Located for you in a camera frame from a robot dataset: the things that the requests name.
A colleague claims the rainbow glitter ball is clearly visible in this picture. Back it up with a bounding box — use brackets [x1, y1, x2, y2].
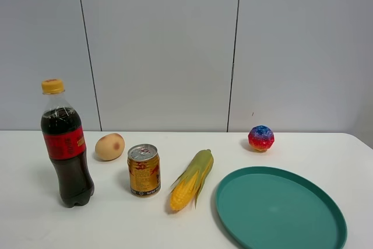
[248, 125, 275, 152]

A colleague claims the gold energy drink can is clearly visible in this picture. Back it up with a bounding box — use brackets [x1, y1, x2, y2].
[127, 143, 161, 198]

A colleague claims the yellow corn cob with husk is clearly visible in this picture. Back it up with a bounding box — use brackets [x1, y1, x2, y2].
[170, 149, 214, 212]

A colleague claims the beige potato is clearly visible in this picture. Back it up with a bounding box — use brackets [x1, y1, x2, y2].
[95, 133, 125, 161]

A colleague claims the teal round plate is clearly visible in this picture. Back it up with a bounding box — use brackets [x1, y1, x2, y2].
[214, 166, 347, 248]

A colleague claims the cola bottle yellow cap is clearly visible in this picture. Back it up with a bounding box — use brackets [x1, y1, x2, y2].
[41, 79, 94, 208]

